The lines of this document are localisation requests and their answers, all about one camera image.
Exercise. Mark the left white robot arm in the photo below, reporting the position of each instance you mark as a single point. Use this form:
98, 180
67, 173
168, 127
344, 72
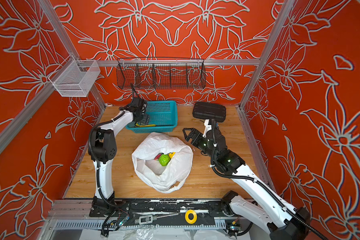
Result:
103, 148

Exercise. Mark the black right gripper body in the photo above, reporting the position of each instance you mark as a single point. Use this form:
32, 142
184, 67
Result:
203, 143

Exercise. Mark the clear plastic wall bin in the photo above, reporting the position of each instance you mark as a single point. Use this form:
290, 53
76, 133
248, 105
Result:
75, 78

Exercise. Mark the white plastic bag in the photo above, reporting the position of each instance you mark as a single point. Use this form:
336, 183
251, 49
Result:
164, 179

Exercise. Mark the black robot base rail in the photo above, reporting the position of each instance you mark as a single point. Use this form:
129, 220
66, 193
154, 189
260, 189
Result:
169, 213

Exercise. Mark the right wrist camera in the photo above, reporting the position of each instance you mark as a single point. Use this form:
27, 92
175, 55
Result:
209, 125

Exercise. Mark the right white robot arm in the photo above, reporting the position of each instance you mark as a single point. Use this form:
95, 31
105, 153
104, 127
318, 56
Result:
280, 219

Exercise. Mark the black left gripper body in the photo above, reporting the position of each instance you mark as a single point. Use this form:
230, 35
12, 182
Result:
140, 118

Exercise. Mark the yellow banana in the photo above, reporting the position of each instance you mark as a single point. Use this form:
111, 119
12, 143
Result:
137, 125

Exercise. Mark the pink dragon fruit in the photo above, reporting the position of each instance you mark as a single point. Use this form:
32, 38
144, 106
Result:
157, 157

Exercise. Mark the black wire wall basket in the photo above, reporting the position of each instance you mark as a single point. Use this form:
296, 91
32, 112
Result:
161, 74

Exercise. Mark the teal plastic basket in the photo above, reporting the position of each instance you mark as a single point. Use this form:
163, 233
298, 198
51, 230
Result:
163, 118

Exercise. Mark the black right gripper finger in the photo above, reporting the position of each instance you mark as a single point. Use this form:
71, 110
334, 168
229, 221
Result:
186, 132
195, 133

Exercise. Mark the yellow tape roll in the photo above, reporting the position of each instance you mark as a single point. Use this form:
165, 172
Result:
191, 217

